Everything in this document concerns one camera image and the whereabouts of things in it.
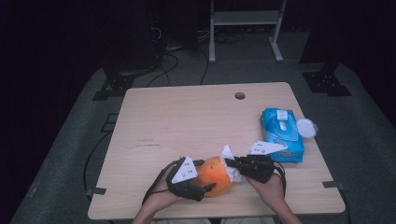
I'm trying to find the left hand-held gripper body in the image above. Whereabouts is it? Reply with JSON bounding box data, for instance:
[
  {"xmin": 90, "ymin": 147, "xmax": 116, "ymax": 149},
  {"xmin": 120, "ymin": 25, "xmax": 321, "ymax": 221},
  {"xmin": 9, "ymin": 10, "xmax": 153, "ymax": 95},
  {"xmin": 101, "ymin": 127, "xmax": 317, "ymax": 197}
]
[{"xmin": 165, "ymin": 156, "xmax": 206, "ymax": 203}]

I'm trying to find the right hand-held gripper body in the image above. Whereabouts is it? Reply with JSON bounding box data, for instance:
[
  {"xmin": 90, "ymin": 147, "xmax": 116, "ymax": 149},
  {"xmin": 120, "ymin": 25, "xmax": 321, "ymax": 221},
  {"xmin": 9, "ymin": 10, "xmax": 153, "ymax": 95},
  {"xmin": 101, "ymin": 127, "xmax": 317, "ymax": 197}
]
[{"xmin": 240, "ymin": 140, "xmax": 289, "ymax": 184}]

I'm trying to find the orange round fruit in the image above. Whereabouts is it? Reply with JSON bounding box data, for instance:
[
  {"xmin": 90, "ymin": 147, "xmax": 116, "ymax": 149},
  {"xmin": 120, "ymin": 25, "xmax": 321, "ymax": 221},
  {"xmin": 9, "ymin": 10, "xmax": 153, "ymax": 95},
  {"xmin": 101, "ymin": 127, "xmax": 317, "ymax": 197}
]
[{"xmin": 194, "ymin": 156, "xmax": 233, "ymax": 198}]

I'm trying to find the white wet wipe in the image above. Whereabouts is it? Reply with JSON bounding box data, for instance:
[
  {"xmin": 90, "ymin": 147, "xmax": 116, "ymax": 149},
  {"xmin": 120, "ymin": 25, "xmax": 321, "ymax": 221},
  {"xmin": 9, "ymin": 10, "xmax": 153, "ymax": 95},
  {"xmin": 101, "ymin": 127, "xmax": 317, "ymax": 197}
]
[{"xmin": 219, "ymin": 144, "xmax": 244, "ymax": 183}]

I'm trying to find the blue wet wipes pack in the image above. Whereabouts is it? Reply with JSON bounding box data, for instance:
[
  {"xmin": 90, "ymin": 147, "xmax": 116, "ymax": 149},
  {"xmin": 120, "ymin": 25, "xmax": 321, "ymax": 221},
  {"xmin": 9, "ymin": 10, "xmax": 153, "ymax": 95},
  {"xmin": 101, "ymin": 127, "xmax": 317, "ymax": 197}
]
[{"xmin": 261, "ymin": 107, "xmax": 318, "ymax": 163}]

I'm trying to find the person's right hand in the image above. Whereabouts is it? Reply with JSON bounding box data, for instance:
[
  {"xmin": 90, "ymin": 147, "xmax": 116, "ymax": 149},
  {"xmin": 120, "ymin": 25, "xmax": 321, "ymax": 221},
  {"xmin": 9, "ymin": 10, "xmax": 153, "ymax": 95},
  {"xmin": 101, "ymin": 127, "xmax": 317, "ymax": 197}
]
[{"xmin": 246, "ymin": 172, "xmax": 286, "ymax": 208}]

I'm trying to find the person's left hand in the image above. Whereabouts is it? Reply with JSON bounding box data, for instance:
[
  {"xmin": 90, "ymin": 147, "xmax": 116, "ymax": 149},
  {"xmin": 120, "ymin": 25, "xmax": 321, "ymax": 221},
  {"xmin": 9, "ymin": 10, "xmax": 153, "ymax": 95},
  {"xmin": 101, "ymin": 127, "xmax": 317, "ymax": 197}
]
[{"xmin": 146, "ymin": 174, "xmax": 183, "ymax": 209}]

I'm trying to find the gray tape strip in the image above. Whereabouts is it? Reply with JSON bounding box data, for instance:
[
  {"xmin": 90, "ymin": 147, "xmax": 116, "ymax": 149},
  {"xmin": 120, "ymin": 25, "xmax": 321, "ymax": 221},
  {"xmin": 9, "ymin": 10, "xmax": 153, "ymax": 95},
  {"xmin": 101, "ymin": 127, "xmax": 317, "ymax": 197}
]
[
  {"xmin": 322, "ymin": 180, "xmax": 346, "ymax": 190},
  {"xmin": 85, "ymin": 187, "xmax": 107, "ymax": 197}
]

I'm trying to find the black stand base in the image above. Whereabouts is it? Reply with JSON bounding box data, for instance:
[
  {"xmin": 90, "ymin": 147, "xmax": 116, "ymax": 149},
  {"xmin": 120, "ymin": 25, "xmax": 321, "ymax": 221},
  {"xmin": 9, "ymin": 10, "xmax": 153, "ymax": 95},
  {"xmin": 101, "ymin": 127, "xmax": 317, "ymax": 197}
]
[
  {"xmin": 302, "ymin": 60, "xmax": 353, "ymax": 97},
  {"xmin": 92, "ymin": 66, "xmax": 135, "ymax": 102}
]

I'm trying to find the white metal stand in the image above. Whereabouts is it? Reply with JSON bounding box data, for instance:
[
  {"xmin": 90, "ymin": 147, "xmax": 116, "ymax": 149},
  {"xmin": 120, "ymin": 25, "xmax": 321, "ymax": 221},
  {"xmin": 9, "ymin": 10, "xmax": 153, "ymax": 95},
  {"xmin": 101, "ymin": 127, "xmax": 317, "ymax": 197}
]
[{"xmin": 208, "ymin": 0, "xmax": 288, "ymax": 64}]

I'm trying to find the right hand-held gripper black cable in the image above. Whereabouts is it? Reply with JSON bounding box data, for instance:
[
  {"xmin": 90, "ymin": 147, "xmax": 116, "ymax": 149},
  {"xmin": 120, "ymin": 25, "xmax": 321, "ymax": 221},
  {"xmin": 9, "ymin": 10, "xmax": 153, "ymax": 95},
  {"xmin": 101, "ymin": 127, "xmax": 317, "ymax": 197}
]
[{"xmin": 273, "ymin": 161, "xmax": 288, "ymax": 200}]

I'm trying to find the hand-held gripper black cable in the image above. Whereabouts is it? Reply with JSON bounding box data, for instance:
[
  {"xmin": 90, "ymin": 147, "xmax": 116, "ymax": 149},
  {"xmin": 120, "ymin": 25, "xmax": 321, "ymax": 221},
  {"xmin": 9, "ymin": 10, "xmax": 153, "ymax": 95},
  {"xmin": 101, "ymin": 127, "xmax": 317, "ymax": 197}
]
[
  {"xmin": 141, "ymin": 157, "xmax": 185, "ymax": 206},
  {"xmin": 273, "ymin": 161, "xmax": 288, "ymax": 200}
]

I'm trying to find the left hand-held gripper black cable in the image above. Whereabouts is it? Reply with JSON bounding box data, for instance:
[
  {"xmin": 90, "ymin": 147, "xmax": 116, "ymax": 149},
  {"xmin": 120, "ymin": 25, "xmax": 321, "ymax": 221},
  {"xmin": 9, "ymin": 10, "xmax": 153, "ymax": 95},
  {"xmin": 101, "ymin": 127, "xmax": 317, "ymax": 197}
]
[{"xmin": 141, "ymin": 157, "xmax": 185, "ymax": 206}]

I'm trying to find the black looped floor cable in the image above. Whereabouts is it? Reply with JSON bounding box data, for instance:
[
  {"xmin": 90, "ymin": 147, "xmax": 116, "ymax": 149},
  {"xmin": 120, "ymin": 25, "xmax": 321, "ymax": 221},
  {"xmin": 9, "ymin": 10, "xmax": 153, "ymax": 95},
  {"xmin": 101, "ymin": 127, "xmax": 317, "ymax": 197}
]
[{"xmin": 146, "ymin": 52, "xmax": 180, "ymax": 88}]

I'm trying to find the black thin floor cable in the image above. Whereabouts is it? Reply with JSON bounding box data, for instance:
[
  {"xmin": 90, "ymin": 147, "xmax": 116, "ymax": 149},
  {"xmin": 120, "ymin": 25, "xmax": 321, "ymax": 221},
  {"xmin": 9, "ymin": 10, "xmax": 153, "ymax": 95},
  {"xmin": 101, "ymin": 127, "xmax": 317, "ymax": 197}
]
[{"xmin": 199, "ymin": 48, "xmax": 210, "ymax": 86}]

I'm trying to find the black long floor cable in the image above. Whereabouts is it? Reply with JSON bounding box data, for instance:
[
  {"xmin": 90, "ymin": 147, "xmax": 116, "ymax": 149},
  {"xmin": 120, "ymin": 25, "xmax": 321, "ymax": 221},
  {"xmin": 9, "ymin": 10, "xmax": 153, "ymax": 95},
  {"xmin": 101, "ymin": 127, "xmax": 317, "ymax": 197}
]
[{"xmin": 82, "ymin": 132, "xmax": 110, "ymax": 192}]

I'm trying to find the tangle of dark cables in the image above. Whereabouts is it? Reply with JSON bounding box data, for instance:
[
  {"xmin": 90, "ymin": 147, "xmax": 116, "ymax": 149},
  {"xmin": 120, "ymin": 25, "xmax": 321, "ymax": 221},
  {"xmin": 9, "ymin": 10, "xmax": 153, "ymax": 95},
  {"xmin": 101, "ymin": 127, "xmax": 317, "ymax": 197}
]
[{"xmin": 197, "ymin": 29, "xmax": 246, "ymax": 45}]

